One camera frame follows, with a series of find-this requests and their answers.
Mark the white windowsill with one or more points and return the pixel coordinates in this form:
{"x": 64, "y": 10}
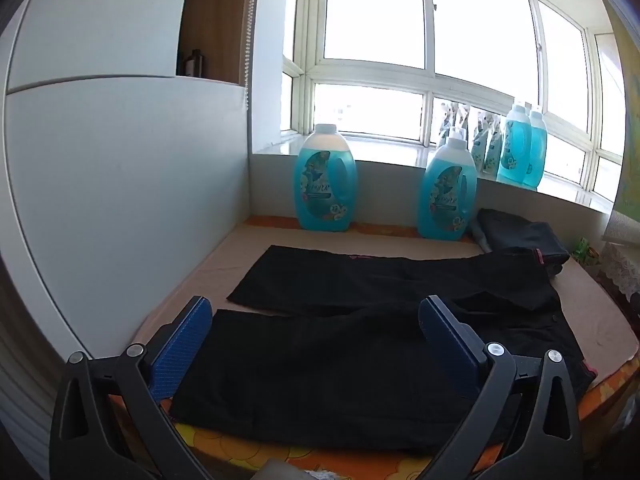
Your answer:
{"x": 390, "y": 152}

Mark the beige blanket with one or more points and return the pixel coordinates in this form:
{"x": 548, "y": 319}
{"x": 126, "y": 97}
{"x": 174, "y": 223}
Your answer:
{"x": 225, "y": 260}

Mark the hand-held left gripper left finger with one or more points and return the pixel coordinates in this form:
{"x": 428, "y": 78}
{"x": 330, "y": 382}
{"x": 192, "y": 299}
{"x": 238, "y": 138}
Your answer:
{"x": 182, "y": 347}

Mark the wooden shelf niche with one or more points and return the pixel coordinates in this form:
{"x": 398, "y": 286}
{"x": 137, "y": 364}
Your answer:
{"x": 220, "y": 20}

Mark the white lace cloth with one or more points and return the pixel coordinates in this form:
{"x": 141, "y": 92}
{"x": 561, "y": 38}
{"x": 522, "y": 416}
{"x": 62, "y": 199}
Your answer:
{"x": 620, "y": 270}

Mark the white slatted radiator cover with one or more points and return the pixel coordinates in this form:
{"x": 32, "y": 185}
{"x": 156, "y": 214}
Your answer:
{"x": 25, "y": 410}

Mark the white wardrobe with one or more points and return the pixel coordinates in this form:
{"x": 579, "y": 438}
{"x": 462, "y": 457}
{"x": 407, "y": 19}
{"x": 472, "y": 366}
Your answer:
{"x": 125, "y": 160}

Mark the blue detergent bottle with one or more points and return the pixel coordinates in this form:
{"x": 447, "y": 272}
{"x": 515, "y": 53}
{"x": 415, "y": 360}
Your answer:
{"x": 447, "y": 192}
{"x": 539, "y": 155}
{"x": 325, "y": 180}
{"x": 512, "y": 150}

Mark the dark bottle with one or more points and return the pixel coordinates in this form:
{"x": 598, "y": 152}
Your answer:
{"x": 194, "y": 64}

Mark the black pants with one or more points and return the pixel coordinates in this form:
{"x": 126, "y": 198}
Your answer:
{"x": 325, "y": 360}

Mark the detergent refill pouch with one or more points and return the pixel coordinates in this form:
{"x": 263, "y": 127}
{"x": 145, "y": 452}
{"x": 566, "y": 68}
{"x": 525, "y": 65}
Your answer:
{"x": 492, "y": 152}
{"x": 464, "y": 117}
{"x": 445, "y": 122}
{"x": 477, "y": 145}

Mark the small green packet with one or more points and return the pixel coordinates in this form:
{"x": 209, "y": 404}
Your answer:
{"x": 586, "y": 251}

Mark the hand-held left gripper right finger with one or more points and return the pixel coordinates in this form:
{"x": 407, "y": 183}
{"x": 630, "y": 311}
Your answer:
{"x": 450, "y": 347}

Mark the white framed window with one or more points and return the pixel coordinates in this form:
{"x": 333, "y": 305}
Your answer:
{"x": 430, "y": 77}

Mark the folded dark pants pile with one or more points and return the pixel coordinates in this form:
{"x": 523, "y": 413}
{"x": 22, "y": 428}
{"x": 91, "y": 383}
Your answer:
{"x": 525, "y": 235}

